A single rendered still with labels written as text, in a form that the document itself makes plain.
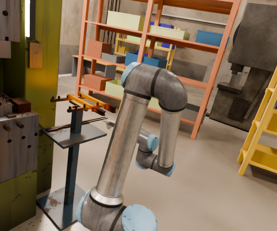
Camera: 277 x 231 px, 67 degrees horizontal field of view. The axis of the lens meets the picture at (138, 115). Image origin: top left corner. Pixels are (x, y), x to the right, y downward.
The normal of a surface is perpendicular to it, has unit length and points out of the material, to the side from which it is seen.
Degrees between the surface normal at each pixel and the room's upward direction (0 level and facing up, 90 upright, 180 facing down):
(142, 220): 5
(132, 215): 5
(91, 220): 76
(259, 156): 90
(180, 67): 90
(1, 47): 90
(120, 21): 90
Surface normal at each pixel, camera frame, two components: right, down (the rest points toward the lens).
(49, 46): 0.79, 0.36
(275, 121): -0.36, 0.26
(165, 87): -0.11, 0.25
